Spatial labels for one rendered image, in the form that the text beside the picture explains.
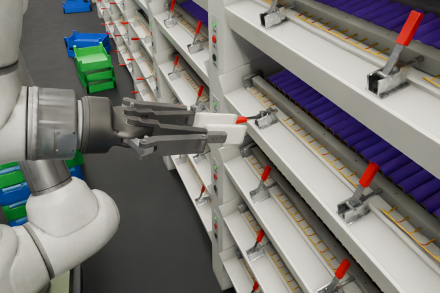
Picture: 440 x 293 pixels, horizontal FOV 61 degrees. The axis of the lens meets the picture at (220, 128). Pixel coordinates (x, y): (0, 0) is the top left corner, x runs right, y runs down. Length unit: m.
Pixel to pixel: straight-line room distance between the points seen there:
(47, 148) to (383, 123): 0.38
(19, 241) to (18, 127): 0.56
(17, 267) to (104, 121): 0.56
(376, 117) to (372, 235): 0.18
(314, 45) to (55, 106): 0.36
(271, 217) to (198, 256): 0.68
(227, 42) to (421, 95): 0.47
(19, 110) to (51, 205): 0.54
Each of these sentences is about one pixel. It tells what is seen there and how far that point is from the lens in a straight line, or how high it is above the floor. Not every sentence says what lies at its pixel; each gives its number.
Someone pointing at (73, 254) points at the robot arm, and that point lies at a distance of 1.02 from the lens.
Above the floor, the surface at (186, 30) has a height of 0.77.
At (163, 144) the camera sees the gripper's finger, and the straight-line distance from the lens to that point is 0.48.
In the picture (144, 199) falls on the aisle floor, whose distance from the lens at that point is 1.71.
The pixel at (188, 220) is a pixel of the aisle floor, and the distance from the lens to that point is 1.59.
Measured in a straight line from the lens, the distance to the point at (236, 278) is 1.22.
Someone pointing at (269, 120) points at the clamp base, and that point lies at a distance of 0.74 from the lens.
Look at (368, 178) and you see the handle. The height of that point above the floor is 0.83.
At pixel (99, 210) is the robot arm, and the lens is 1.03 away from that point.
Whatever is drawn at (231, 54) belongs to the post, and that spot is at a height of 0.85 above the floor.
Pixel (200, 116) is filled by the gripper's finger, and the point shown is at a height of 0.87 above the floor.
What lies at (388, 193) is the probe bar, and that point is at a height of 0.80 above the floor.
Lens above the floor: 1.15
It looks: 33 degrees down
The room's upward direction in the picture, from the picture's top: straight up
